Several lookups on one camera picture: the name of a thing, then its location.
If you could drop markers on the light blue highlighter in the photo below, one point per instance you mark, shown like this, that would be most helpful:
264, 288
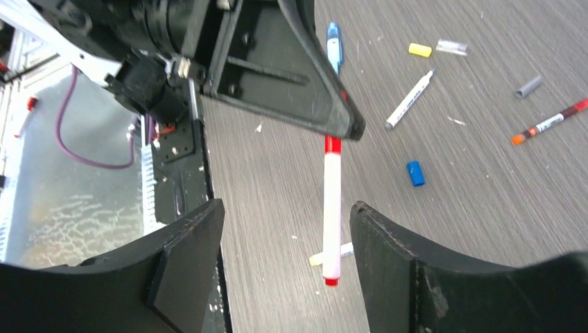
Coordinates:
334, 46

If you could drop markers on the white pen yellow end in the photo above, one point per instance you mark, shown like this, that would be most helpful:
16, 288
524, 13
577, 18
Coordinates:
319, 258

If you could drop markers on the clear pen cap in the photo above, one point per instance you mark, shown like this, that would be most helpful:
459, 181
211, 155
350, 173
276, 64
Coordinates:
448, 46

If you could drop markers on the white red marker pen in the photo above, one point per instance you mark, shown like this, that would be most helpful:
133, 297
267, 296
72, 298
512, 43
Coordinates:
332, 200

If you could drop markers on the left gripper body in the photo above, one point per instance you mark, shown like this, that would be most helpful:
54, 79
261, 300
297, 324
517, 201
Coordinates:
256, 53

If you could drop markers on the blue pen cap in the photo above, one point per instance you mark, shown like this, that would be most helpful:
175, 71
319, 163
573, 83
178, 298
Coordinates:
415, 173

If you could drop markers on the white acrylic marker grey tip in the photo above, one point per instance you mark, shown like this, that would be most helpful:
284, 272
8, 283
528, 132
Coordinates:
409, 100

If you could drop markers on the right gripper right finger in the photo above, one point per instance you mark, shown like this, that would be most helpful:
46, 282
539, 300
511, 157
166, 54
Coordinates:
412, 284

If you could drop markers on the yellow pen cap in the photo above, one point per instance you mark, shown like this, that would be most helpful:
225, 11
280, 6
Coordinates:
420, 50

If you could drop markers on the orange brown gel pen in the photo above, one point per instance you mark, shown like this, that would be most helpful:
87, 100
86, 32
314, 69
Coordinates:
549, 122

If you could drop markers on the grey pen cap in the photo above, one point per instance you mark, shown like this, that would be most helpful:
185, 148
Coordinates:
529, 87

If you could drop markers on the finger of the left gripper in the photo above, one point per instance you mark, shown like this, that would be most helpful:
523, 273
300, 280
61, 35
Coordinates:
332, 113

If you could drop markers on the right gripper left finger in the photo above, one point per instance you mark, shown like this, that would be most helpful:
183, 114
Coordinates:
106, 293

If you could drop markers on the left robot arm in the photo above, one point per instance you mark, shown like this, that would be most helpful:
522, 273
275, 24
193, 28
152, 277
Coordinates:
144, 37

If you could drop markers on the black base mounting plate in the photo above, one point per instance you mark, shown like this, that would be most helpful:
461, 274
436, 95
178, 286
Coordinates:
183, 165

